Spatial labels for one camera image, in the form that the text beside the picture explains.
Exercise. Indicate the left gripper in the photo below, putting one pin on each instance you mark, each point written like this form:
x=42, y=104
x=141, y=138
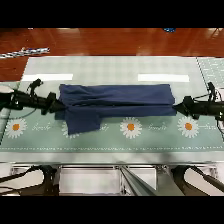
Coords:
x=51, y=102

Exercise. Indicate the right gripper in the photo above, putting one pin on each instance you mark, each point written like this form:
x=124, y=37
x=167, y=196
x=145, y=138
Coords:
x=190, y=107

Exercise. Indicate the dark blue T-shirt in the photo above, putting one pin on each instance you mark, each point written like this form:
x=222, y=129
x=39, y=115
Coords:
x=116, y=98

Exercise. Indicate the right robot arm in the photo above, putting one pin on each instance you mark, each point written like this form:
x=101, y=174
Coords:
x=211, y=108

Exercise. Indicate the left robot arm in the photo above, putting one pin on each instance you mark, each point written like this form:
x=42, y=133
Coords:
x=23, y=99

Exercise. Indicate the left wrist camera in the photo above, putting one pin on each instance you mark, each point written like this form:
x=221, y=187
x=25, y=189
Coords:
x=36, y=83

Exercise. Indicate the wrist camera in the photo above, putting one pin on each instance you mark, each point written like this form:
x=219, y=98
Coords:
x=36, y=83
x=211, y=89

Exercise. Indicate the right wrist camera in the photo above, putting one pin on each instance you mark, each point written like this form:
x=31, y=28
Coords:
x=211, y=89

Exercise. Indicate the silver frame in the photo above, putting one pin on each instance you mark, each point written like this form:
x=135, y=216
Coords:
x=90, y=180

